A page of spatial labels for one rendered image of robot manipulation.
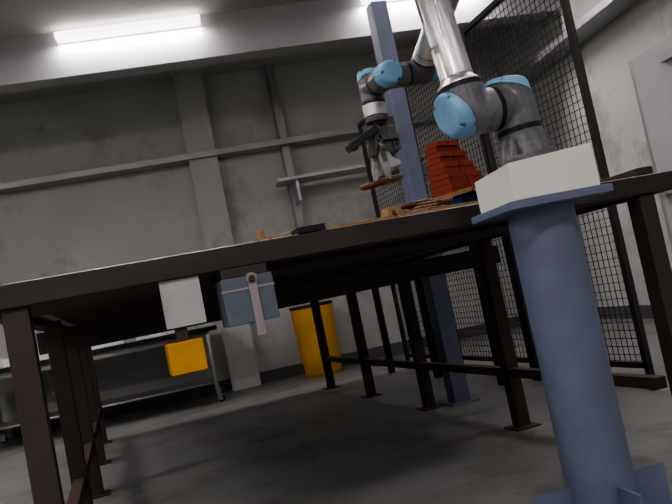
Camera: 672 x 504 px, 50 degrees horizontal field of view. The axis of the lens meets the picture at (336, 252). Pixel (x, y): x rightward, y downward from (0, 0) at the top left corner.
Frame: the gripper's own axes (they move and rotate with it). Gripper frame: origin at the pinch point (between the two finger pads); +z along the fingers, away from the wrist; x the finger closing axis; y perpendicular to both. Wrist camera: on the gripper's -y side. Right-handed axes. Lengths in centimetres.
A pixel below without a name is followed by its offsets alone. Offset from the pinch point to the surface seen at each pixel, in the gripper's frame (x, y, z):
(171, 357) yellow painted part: -25, -73, 41
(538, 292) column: -50, 16, 41
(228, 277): -24, -56, 24
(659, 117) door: 254, 345, -65
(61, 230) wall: 587, -126, -91
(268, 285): -25, -46, 27
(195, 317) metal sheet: -23, -65, 32
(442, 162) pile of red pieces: 71, 58, -17
